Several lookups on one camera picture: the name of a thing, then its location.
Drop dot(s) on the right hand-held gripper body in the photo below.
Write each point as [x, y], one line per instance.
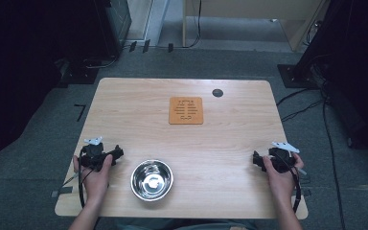
[281, 158]

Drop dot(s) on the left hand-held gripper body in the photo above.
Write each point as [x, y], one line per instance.
[93, 155]

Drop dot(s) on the person's left hand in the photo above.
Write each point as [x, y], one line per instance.
[95, 182]

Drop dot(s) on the person's right hand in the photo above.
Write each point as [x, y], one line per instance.
[280, 185]

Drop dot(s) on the shiny steel bowl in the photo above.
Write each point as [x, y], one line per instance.
[152, 180]

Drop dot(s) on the grey tape strip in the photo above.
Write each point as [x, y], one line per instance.
[62, 191]

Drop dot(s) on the round grey table grommet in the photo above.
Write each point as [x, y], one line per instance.
[217, 93]

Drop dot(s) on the square wooden trivet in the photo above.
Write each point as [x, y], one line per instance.
[186, 110]

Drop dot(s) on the person's grey clothing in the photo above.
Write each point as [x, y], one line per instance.
[185, 224]

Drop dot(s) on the short black floor strip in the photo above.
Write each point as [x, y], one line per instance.
[146, 46]
[170, 47]
[133, 46]

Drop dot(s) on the black curtain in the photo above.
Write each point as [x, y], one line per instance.
[16, 73]
[354, 64]

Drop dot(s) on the black cabinet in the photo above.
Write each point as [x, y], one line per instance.
[115, 25]

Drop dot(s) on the black stand base plate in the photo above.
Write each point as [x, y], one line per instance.
[80, 75]
[295, 76]

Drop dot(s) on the light wooden furniture frame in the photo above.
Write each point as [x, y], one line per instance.
[252, 8]

